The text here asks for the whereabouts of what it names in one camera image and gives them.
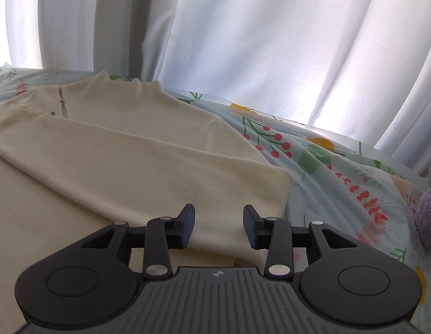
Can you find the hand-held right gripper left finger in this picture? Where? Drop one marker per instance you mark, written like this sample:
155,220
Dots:
188,224

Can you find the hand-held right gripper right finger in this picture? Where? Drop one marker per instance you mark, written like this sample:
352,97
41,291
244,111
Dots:
250,226

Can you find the cream knit sweater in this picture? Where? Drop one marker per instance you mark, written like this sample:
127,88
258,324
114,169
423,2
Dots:
132,167

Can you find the floral printed bedsheet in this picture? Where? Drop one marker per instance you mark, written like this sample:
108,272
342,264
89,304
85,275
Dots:
323,181

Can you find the purple teddy bear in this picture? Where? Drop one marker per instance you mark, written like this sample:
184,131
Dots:
429,208

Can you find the white curtain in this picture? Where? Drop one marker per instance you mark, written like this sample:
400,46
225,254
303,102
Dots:
271,41

